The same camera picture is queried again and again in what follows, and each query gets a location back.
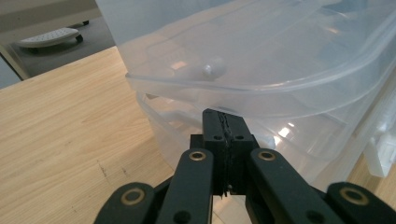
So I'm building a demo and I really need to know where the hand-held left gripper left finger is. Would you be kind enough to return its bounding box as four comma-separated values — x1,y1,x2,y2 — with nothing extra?
190,108,231,197

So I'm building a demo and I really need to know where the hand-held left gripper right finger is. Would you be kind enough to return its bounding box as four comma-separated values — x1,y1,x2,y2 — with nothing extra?
223,111,261,196

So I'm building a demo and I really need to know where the clear plastic storage box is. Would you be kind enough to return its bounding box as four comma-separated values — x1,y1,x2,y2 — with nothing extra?
94,0,396,192

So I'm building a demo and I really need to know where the white wheeled platform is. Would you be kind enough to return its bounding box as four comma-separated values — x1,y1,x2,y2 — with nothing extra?
14,26,85,53

